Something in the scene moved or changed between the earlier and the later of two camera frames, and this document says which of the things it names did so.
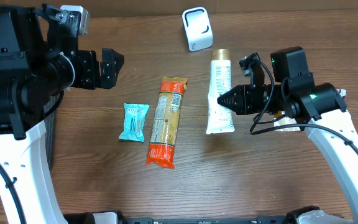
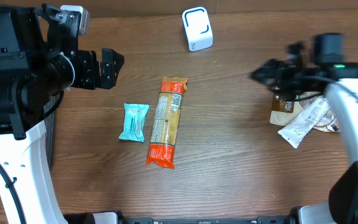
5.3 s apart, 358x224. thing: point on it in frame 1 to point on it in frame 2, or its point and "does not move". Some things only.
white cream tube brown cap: [220, 118] to [294, 132]
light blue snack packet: [134, 121] does not move
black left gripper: [92, 79] does not move
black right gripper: [244, 93] to [271, 68]
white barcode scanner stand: [198, 28] does not move
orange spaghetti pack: [163, 139] does not move
